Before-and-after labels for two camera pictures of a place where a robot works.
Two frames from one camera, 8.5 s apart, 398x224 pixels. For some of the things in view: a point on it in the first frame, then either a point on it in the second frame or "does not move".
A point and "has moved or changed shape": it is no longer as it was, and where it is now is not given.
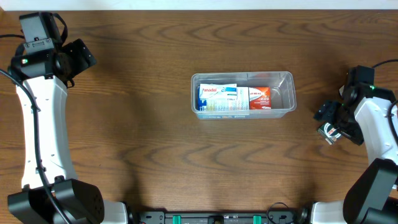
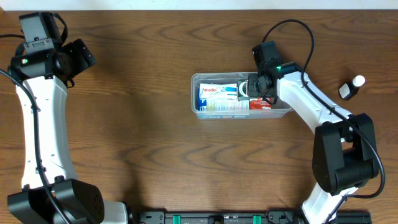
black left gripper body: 68,66 does not move
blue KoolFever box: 241,102 does not move
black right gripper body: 334,113 → 256,85
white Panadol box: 209,91 does not move
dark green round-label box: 328,132 has moved or changed shape
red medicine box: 260,98 does not move
